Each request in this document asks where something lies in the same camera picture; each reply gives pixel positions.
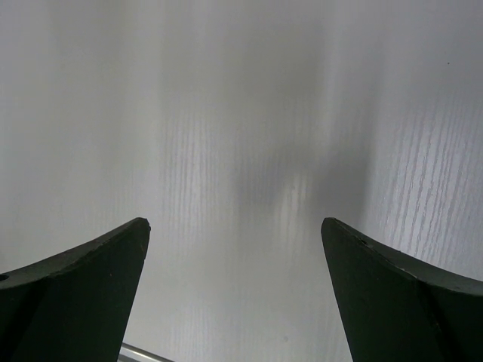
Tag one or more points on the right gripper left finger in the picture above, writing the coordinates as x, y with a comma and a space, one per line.
74, 306

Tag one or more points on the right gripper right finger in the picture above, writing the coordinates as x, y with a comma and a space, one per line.
395, 307

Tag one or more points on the aluminium mounting rail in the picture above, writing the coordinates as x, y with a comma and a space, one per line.
129, 353

